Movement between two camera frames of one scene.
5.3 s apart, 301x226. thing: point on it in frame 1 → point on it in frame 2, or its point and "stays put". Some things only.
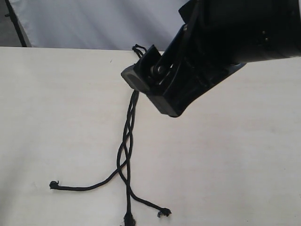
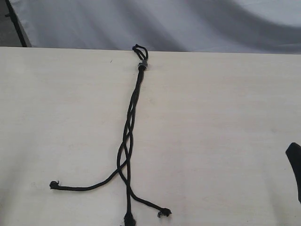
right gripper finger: (135, 79) → (293, 153)
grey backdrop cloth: (99, 25) stays put
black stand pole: (11, 14) stays put
